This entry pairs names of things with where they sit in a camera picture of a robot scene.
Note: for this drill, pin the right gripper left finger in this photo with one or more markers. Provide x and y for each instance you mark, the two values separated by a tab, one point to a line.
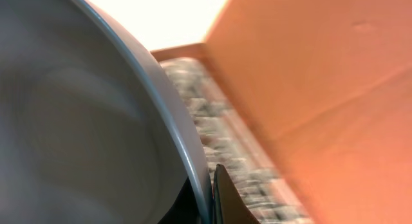
184	210

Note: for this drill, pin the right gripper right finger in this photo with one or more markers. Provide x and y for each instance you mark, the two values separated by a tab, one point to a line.
229	208

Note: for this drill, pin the dark blue plate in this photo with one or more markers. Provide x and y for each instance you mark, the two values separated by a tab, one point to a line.
92	129

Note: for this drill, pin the grey dishwasher rack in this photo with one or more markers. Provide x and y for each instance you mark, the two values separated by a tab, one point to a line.
226	140

